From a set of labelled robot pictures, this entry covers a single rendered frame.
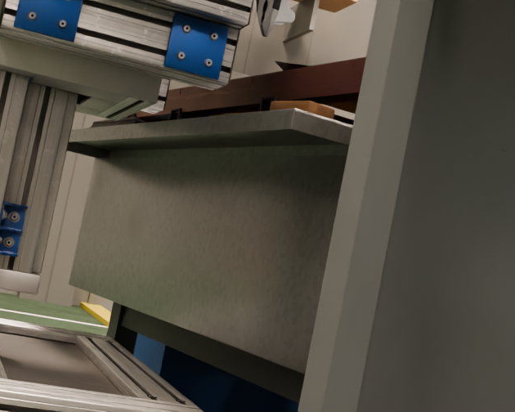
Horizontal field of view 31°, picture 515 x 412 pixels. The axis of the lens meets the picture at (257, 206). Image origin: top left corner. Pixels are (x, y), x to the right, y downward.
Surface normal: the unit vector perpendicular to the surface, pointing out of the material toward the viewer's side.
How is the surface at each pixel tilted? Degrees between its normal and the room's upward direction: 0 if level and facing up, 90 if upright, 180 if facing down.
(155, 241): 90
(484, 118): 90
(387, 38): 90
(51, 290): 90
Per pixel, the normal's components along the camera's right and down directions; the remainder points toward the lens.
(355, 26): 0.33, 0.00
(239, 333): -0.85, -0.20
